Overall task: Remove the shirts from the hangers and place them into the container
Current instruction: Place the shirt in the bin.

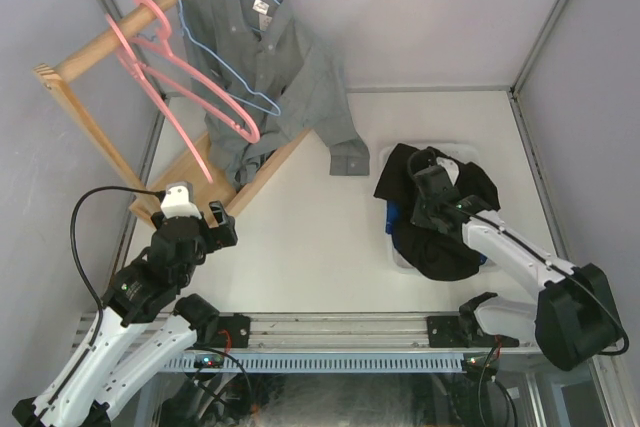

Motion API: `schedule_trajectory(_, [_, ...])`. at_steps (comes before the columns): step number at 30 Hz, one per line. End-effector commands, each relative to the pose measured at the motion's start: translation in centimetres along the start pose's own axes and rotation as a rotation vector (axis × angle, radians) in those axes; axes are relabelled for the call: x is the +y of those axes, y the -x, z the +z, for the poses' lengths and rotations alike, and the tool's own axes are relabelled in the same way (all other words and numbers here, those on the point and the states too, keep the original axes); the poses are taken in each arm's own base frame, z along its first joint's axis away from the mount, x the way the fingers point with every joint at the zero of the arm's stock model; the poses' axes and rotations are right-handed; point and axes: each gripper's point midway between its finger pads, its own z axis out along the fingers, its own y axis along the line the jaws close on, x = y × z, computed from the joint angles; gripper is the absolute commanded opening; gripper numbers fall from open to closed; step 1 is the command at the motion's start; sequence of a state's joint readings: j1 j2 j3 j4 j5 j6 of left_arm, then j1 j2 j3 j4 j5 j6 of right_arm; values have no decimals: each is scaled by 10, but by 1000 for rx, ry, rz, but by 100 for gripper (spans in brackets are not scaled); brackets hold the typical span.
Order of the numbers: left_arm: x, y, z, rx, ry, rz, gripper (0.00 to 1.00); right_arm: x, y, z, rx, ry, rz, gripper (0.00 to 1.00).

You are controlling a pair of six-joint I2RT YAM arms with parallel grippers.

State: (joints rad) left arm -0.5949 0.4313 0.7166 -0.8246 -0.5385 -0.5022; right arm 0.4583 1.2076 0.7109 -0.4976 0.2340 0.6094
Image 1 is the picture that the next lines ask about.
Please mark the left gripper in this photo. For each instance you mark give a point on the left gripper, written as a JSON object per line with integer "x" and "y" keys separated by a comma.
{"x": 224, "y": 234}

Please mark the grey shirt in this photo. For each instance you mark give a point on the grey shirt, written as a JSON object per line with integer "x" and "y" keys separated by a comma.
{"x": 281, "y": 57}

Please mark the blue plaid shirt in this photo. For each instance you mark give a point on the blue plaid shirt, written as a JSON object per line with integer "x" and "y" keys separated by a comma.
{"x": 431, "y": 253}

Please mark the black shirt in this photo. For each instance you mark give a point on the black shirt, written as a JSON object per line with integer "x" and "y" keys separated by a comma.
{"x": 396, "y": 185}

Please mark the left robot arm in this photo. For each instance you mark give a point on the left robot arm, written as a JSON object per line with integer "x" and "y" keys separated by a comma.
{"x": 143, "y": 323}

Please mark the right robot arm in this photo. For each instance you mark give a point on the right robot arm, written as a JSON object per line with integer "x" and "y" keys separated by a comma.
{"x": 573, "y": 315}

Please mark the white plastic basket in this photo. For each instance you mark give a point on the white plastic basket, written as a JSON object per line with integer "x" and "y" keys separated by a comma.
{"x": 421, "y": 187}

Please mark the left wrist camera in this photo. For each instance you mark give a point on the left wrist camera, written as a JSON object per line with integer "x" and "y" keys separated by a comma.
{"x": 179, "y": 201}

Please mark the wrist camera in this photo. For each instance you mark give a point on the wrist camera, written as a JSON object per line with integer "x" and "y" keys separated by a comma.
{"x": 179, "y": 201}
{"x": 451, "y": 167}

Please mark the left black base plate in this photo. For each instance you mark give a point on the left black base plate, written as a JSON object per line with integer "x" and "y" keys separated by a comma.
{"x": 233, "y": 331}

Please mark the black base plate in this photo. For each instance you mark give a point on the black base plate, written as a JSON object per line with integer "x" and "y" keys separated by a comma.
{"x": 456, "y": 331}
{"x": 233, "y": 331}

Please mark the aluminium mounting rail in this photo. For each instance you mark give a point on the aluminium mounting rail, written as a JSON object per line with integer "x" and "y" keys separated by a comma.
{"x": 339, "y": 331}

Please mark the slotted grey cable duct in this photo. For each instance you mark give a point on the slotted grey cable duct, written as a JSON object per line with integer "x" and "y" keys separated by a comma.
{"x": 308, "y": 363}

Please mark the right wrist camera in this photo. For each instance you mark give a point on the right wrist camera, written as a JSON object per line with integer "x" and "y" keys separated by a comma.
{"x": 451, "y": 167}

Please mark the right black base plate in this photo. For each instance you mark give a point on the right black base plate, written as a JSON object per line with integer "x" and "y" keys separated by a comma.
{"x": 456, "y": 331}

